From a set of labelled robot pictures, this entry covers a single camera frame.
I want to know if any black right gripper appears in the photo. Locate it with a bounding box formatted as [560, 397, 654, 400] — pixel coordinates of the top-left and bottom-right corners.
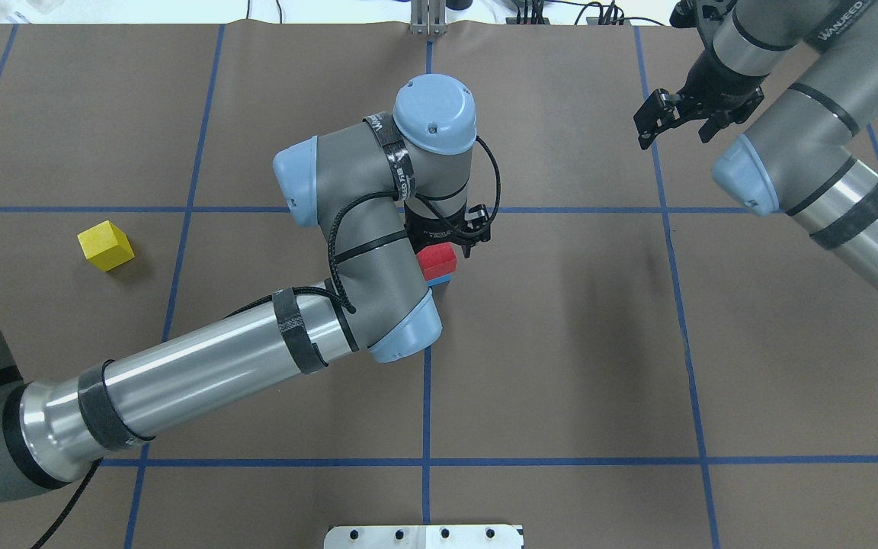
[633, 53, 765, 150]

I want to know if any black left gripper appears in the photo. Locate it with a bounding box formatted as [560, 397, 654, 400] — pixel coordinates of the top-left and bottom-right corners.
[405, 204, 492, 259]

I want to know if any red wooden block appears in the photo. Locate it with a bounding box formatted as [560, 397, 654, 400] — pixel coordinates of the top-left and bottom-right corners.
[417, 242, 457, 281]

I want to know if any blue wooden block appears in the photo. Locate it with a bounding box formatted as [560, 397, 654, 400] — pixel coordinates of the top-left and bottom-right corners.
[426, 272, 453, 287]

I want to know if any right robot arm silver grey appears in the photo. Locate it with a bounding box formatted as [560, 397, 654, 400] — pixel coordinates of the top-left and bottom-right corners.
[633, 1, 878, 293]

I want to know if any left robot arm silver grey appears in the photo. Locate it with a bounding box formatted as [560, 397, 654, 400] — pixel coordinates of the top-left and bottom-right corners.
[0, 73, 497, 502]

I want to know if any yellow wooden block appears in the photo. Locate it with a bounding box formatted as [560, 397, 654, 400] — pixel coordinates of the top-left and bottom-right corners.
[77, 221, 136, 272]

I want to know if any aluminium frame post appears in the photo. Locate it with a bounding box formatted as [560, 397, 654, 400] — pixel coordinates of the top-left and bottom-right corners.
[409, 0, 448, 37]

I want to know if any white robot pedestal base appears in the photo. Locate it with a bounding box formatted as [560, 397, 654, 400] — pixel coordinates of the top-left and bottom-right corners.
[323, 524, 525, 548]

